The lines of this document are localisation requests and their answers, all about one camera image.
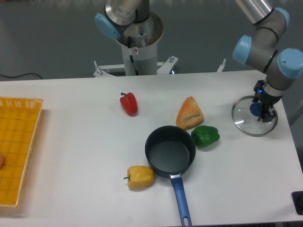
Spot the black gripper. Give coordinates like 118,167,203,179
252,79,283,123

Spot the glass lid with blue knob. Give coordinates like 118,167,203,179
232,96,278,137

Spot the green bell pepper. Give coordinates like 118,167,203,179
191,125,220,147

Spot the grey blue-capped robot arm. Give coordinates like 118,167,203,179
94,0,303,122

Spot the orange bread wedge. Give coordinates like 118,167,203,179
176,96,204,130

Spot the black box at table edge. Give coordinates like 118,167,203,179
292,191,303,215

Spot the red bell pepper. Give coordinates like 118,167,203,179
120,92,138,116

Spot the yellow bell pepper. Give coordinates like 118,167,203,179
124,166,154,190

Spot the yellow woven basket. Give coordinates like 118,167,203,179
0,97,44,207

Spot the black saucepan with blue handle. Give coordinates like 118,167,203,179
145,125,196,227

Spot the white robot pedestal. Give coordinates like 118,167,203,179
94,12,178,77

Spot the black cable on floor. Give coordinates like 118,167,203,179
0,73,45,79

